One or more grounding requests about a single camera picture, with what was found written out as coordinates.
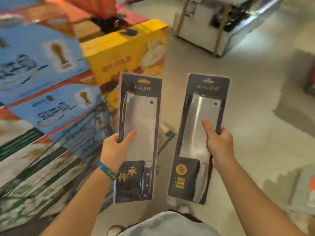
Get person's right hand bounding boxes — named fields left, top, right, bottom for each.
left=201, top=118, right=236, bottom=170

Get person's left hand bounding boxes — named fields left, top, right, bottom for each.
left=99, top=129, right=137, bottom=174

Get packaged cleaver black handle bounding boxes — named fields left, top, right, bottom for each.
left=114, top=73, right=163, bottom=204

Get packaged cleaver steel handle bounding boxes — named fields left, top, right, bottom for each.
left=168, top=74, right=231, bottom=205

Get grey wire shopping cart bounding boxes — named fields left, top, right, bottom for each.
left=32, top=105, right=177, bottom=219

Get person's left forearm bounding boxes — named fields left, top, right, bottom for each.
left=39, top=169, right=116, bottom=236

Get person's right forearm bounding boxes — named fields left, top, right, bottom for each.
left=215, top=159, right=305, bottom=236

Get blue wristband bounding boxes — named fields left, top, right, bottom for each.
left=96, top=161, right=117, bottom=181

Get black shorts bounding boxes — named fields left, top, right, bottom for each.
left=170, top=210, right=202, bottom=223

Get white left shoe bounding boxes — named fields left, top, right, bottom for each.
left=107, top=226, right=123, bottom=236

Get stack of dark green cartons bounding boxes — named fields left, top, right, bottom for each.
left=0, top=120, right=87, bottom=229

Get white shirt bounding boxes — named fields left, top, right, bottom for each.
left=118, top=211, right=221, bottom=236

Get white display table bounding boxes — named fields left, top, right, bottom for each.
left=172, top=0, right=284, bottom=57

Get stack of light blue cartons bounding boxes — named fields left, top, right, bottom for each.
left=0, top=22, right=111, bottom=155

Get red carton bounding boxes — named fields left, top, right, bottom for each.
left=61, top=0, right=148, bottom=26

